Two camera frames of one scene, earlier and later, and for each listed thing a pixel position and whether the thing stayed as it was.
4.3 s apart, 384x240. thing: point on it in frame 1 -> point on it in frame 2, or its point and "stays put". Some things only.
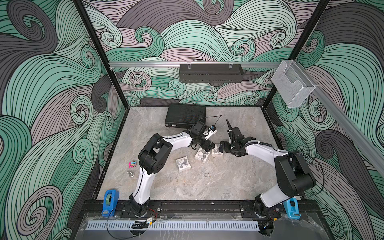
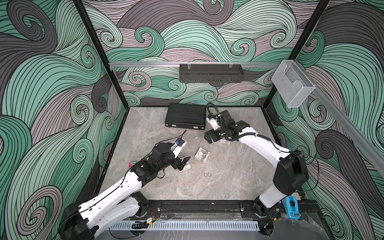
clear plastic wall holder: x=292 y=84 stays put
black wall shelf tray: x=210 y=73 stays put
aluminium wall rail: x=196 y=64 stays put
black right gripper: x=225 y=149 -> x=212 y=132
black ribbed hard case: x=185 y=115 stays put
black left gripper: x=207 y=143 -> x=176 y=161
